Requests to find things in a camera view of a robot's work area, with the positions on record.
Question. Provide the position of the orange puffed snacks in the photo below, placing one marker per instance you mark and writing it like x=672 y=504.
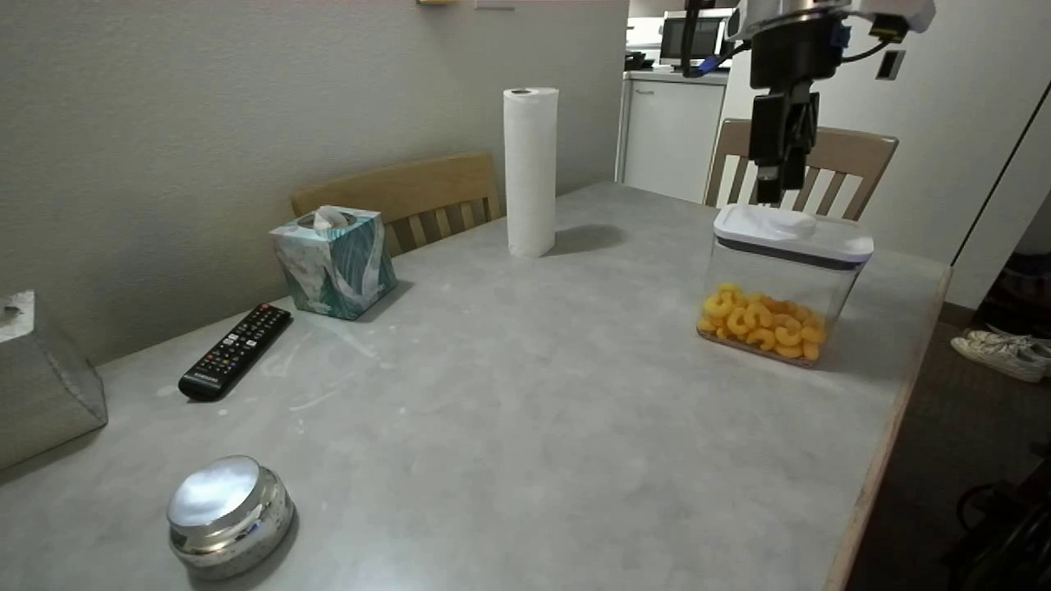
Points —
x=760 y=322

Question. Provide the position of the clear plastic container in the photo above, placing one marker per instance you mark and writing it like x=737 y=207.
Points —
x=767 y=274

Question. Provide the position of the brown wooden chair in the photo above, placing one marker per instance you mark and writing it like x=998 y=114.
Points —
x=405 y=185

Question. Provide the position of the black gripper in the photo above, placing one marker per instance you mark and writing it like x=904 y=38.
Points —
x=795 y=55

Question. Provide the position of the light wooden slatted chair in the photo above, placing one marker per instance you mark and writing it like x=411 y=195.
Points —
x=860 y=152

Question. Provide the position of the black wall plate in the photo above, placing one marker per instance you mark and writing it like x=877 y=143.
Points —
x=893 y=65

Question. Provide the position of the grey tissue box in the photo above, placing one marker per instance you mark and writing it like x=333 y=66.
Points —
x=45 y=383

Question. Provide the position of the white sneaker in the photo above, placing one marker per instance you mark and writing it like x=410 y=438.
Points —
x=1029 y=342
x=998 y=358

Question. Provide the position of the black remote control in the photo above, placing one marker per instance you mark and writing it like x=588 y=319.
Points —
x=236 y=349

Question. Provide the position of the white container lid with button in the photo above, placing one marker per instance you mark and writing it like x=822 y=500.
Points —
x=794 y=231

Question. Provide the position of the white paper towel roll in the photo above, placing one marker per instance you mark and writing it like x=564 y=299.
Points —
x=530 y=175

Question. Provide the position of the black microwave oven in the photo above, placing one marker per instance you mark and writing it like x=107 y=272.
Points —
x=702 y=38

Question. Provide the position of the black wheeled equipment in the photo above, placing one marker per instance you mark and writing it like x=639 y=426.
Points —
x=1008 y=536

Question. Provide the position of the teal marbled tissue box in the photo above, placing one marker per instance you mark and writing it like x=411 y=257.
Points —
x=333 y=264

